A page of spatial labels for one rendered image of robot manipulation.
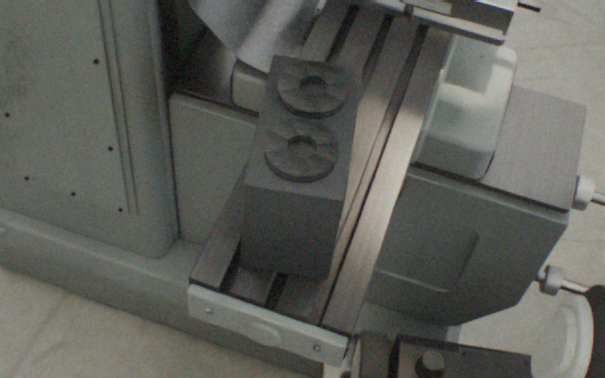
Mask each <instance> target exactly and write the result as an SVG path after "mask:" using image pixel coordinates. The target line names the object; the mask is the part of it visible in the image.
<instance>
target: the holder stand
mask: <svg viewBox="0 0 605 378"><path fill-rule="evenodd" d="M361 78H362V69H360V68H354V67H348V66H342V65H335V64H328V63H322V62H318V61H309V60H303V59H296V57H289V56H283V55H277V54H276V55H274V56H273V60H272V65H271V69H270V73H269V77H268V82H267V86H265V90H264V95H263V100H262V104H261V108H260V112H259V117H258V121H257V125H256V130H255V135H254V139H253V143H252V147H251V152H250V156H249V160H248V164H247V170H246V174H245V178H244V182H243V206H242V241H241V265H243V266H247V267H253V268H259V269H265V270H272V272H279V273H285V274H291V275H297V276H304V277H310V278H316V279H322V280H327V279H328V278H329V273H330V267H331V263H332V258H333V253H334V248H335V244H336V239H338V233H339V229H340V224H341V219H342V214H343V210H344V205H345V199H346V191H347V184H348V178H349V172H350V164H351V162H350V161H351V153H352V146H353V139H354V131H355V123H356V117H357V111H358V104H359V103H358V101H359V94H360V85H361Z"/></svg>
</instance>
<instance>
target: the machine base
mask: <svg viewBox="0 0 605 378"><path fill-rule="evenodd" d="M203 249H204V247H203V246H200V245H197V244H193V243H190V242H187V241H184V240H181V239H179V238H178V239H177V240H174V242H173V244H172V246H171V248H170V250H169V252H168V254H167V255H166V256H165V257H163V258H161V259H150V258H147V257H145V256H142V255H139V254H136V253H133V252H130V251H127V250H123V249H120V248H117V247H115V246H112V245H109V244H106V243H103V242H100V241H97V240H94V239H90V238H87V237H85V236H82V234H79V233H76V232H73V231H70V230H67V229H64V228H61V227H58V226H54V225H52V224H49V223H46V222H43V221H40V220H37V219H34V218H31V217H28V216H25V215H23V214H19V213H16V212H13V211H10V210H7V209H4V208H0V266H2V267H5V268H8V269H11V271H13V272H16V273H19V274H22V275H26V276H29V277H31V278H34V279H37V280H40V281H43V282H45V283H48V284H51V285H54V286H58V287H60V288H63V289H66V290H69V291H72V292H75V293H77V294H80V295H83V296H86V297H89V298H92V299H95V300H98V301H101V302H104V303H106V304H109V305H112V307H115V308H118V309H121V310H123V311H127V312H130V313H133V314H136V315H138V316H141V317H144V318H147V319H150V320H152V321H155V322H158V323H162V324H165V325H168V326H170V327H173V328H176V329H179V330H182V331H184V332H187V333H190V334H193V335H197V336H199V337H202V338H205V339H208V340H211V341H214V343H216V344H219V345H222V346H225V347H228V348H230V349H234V350H237V351H240V352H243V353H245V354H248V355H251V356H254V357H257V358H260V359H262V360H265V361H269V362H272V363H275V364H277V365H280V366H283V367H286V368H289V369H291V370H294V371H297V372H300V373H304V374H307V375H309V376H312V378H319V376H320V369H321V364H322V362H319V361H316V360H314V359H311V358H308V357H305V356H301V355H298V354H296V353H293V352H290V351H287V350H284V349H281V348H279V347H276V346H275V347H270V346H264V345H261V344H258V343H256V341H254V340H253V339H251V338H250V337H247V336H245V335H242V334H239V333H236V332H234V331H230V330H227V329H224V328H222V327H219V326H216V325H213V324H211V323H208V322H205V321H202V320H200V319H197V318H193V317H190V316H189V315H188V302H187V290H188V288H189V282H188V278H189V276H190V274H191V272H192V269H193V267H194V265H196V263H197V261H198V259H199V257H200V255H201V253H202V251H203ZM461 326H462V324H461V325H458V326H447V325H435V324H430V323H427V322H424V321H421V320H419V319H416V318H413V317H410V316H406V315H403V314H400V313H397V312H394V311H391V310H388V309H385V308H382V306H379V305H376V304H373V303H369V302H366V301H364V302H363V305H362V309H361V312H360V315H359V318H358V321H357V324H356V327H355V330H354V333H357V334H359V333H360V331H361V330H362V329H368V330H376V331H381V332H385V333H387V334H388V337H389V339H396V336H397V334H398V333H399V334H405V335H413V336H419V337H425V338H431V339H437V340H445V342H451V343H457V344H458V339H459V334H460V330H461Z"/></svg>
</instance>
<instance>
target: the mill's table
mask: <svg viewBox="0 0 605 378"><path fill-rule="evenodd" d="M411 18H412V15H411V14H410V13H403V14H402V16H401V18H400V17H397V16H393V15H390V14H386V13H383V12H380V11H376V10H373V9H368V8H365V7H361V6H358V5H355V4H351V3H348V2H344V1H341V0H327V1H326V3H325V5H324V7H323V9H322V11H321V13H320V15H319V17H318V19H317V21H316V24H315V26H314V28H313V30H312V32H311V34H310V36H309V38H308V40H307V42H306V44H305V46H304V48H303V50H301V52H300V54H299V56H298V59H303V60H309V61H318V62H322V63H328V64H335V65H342V66H348V67H354V68H360V69H362V78H361V85H360V94H359V101H358V103H359V104H358V111H357V117H356V123H355V131H354V139H353V146H352V153H351V161H350V162H351V164H350V172H349V178H348V184H347V191H346V199H345V205H344V210H343V214H342V219H341V224H340V229H339V233H338V239H336V244H335V248H334V253H333V258H332V263H331V267H330V273H329V278H328V279H327V280H322V279H316V278H310V277H304V276H297V275H291V274H285V273H279V272H272V270H265V269H259V268H253V267H247V266H243V265H241V241H242V206H243V182H244V178H245V174H246V170H247V164H248V160H249V157H248V159H247V161H246V163H245V166H244V168H243V170H242V172H241V174H240V176H239V178H238V180H237V182H236V184H235V186H234V188H233V190H232V192H230V194H229V196H228V198H227V201H226V203H225V205H224V207H223V209H222V211H221V213H220V215H219V217H218V219H217V221H216V223H215V225H214V227H213V229H212V232H211V234H210V237H209V239H208V241H207V243H206V245H205V247H204V249H203V251H202V253H201V255H200V257H199V259H198V261H197V263H196V265H194V267H193V269H192V272H191V274H190V276H189V278H188V282H189V288H188V290H187V302H188V315H189V316H190V317H193V318H197V319H200V320H202V321H205V322H208V323H211V324H213V325H216V326H219V327H222V328H224V329H227V330H230V331H234V332H236V333H239V334H242V335H245V336H247V337H250V338H251V339H253V340H254V341H256V343H258V344H261V345H264V346H270V347H275V346H276V347H279V348H281V349H284V350H287V351H290V352H293V353H296V354H298V355H301V356H305V357H308V358H311V359H314V360H316V361H319V362H322V363H325V364H328V365H331V366H333V367H336V368H339V367H340V366H341V363H342V360H343V359H345V358H346V355H347V352H348V349H349V346H350V343H351V339H352V336H353V333H354V330H355V327H356V324H357V321H358V318H359V315H360V312H361V309H362V305H363V302H364V299H365V296H366V293H367V290H368V287H369V284H370V281H371V278H372V275H374V272H375V268H376V265H377V262H378V259H379V256H380V253H381V250H382V247H383V244H384V241H385V238H386V234H387V231H388V228H389V225H390V222H391V219H392V216H393V213H394V210H395V207H396V204H397V201H398V197H400V195H401V192H402V189H403V186H404V183H405V176H406V173H407V170H409V167H410V163H411V160H412V157H413V154H414V151H415V148H416V145H417V142H418V139H419V135H420V132H421V128H422V125H423V122H424V119H425V116H426V113H427V110H428V107H429V104H430V101H431V98H432V95H433V91H434V88H435V85H436V82H437V79H438V76H439V73H440V70H441V67H442V64H444V61H445V57H446V54H447V51H448V48H449V45H450V42H451V39H452V36H453V33H450V32H447V31H442V30H439V29H435V28H432V27H428V26H425V25H422V24H418V22H415V21H411Z"/></svg>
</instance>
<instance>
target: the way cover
mask: <svg viewBox="0 0 605 378"><path fill-rule="evenodd" d="M187 1H188V3H189V4H190V6H191V8H192V9H193V11H194V12H195V13H197V15H198V16H199V17H200V18H201V19H202V20H203V21H204V22H205V24H206V26H207V27H208V28H209V29H210V30H211V31H212V32H213V33H214V34H215V35H216V36H217V38H218V39H219V40H220V41H221V42H222V43H223V44H224V45H225V46H226V47H227V48H228V50H229V51H230V52H232V53H233V54H234V55H235V56H236V57H237V59H239V60H240V61H241V62H243V63H245V64H246V65H248V66H250V67H252V68H254V69H256V70H258V71H260V72H262V73H264V74H267V75H269V73H270V69H271V67H269V66H271V65H272V60H273V56H274V55H276V54H277V55H280V54H281V55H283V56H289V57H296V59H298V56H299V54H300V52H301V50H303V48H304V46H305V44H306V42H307V40H308V38H309V36H310V34H311V32H312V30H313V28H314V26H315V24H316V21H317V19H318V17H319V15H320V12H321V11H322V9H323V7H324V5H325V3H326V1H327V0H273V1H272V0H233V1H232V0H208V2H207V0H187ZM276 1H277V2H276ZM293 1H295V2H294V3H292V2H293ZM202 2H203V3H202ZM235 2H237V3H235ZM256 2H257V3H256ZM215 3H216V4H215ZM232 3H233V4H234V5H233V4H232ZM217 4H218V5H217ZM252 4H253V6H252ZM284 4H285V5H284ZM303 5H304V6H303ZM306 5H307V6H306ZM244 6H245V8H244ZM265 6H268V7H269V8H267V7H265ZM284 6H285V7H284ZM258 8H259V9H258ZM211 9H212V10H211ZM243 9H244V10H245V11H244V10H243ZM253 9H254V11H253ZM295 9H296V10H295ZM220 10H221V12H220ZM251 10H252V12H251ZM267 10H268V11H267ZM318 10H321V11H318ZM237 11H238V12H237ZM278 11H279V12H278ZM204 12H205V13H204ZM279 13H280V14H279ZM315 14H316V15H315ZM223 15H224V16H223ZM259 15H260V16H259ZM290 15H291V16H290ZM293 15H294V16H293ZM228 16H229V18H228ZM251 16H252V17H253V18H252V17H251ZM300 16H301V17H300ZM234 17H235V19H234ZM294 17H295V18H296V19H295V18H294ZM215 18H216V19H215ZM222 18H223V19H222ZM291 19H292V20H291ZM308 19H310V20H308ZM222 20H224V21H222ZM260 20H261V21H260ZM279 20H280V21H279ZM293 20H295V21H293ZM268 21H269V22H268ZM276 21H277V25H278V26H277V25H275V24H276ZM290 21H292V23H290ZM213 22H215V24H213ZM246 22H247V24H246ZM309 24H310V25H309ZM300 25H301V27H299V26H300ZM237 26H238V27H237ZM261 26H262V28H261ZM263 27H264V28H263ZM221 28H222V30H221ZM285 28H287V29H285ZM223 29H224V31H223ZM236 29H237V30H236ZM253 29H255V30H253ZM260 29H261V30H260ZM275 29H276V30H275ZM301 29H303V30H301ZM304 29H305V30H304ZM226 30H227V32H226ZM249 30H250V31H249ZM279 30H280V31H279ZM237 31H238V33H237ZM252 31H253V32H252ZM256 31H257V32H256ZM225 33H226V34H225ZM235 33H236V35H235ZM283 33H284V34H283ZM303 34H304V35H303ZM228 35H229V36H228ZM245 35H246V37H245ZM260 35H261V36H260ZM279 35H280V36H279ZM301 35H303V36H301ZM268 37H269V38H268ZM280 37H281V38H280ZM257 38H258V39H257ZM270 38H271V39H270ZM274 38H275V39H276V40H275V39H274ZM298 38H299V40H297V39H298ZM301 38H304V39H301ZM252 39H253V40H252ZM282 40H283V42H282ZM298 41H299V42H298ZM263 43H267V44H263ZM287 44H288V45H287ZM271 45H272V47H271ZM300 45H301V47H300ZM278 46H279V47H280V48H279V47H278ZM286 46H288V47H286ZM270 47H271V48H272V50H271V48H270ZM243 48H244V49H243ZM253 48H254V50H253ZM300 49H301V50H300ZM288 50H290V51H288ZM255 51H256V52H255ZM279 52H280V54H279ZM291 55H292V56H291ZM263 56H264V57H263ZM259 57H260V59H259ZM267 57H269V59H267ZM264 59H265V60H264ZM254 60H255V61H254Z"/></svg>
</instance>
